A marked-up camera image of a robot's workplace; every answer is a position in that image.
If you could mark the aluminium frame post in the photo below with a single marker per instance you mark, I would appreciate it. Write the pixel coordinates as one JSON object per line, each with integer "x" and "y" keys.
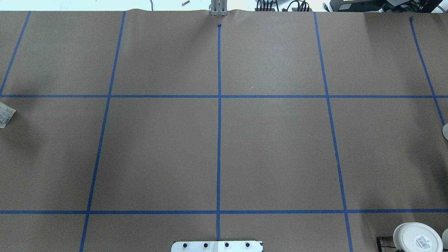
{"x": 218, "y": 8}

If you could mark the blue white milk carton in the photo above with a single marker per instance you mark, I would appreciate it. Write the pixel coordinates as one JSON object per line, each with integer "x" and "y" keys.
{"x": 6, "y": 114}

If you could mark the black wire dish rack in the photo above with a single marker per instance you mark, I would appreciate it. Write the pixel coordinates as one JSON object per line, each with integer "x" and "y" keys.
{"x": 386, "y": 244}

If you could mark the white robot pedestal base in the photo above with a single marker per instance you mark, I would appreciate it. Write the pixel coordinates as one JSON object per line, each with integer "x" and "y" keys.
{"x": 218, "y": 246}

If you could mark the white plastic mug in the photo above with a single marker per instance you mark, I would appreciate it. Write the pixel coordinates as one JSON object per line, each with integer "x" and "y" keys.
{"x": 445, "y": 131}

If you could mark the white bowl in rack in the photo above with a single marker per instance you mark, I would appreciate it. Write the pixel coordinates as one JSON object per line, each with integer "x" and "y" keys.
{"x": 417, "y": 237}

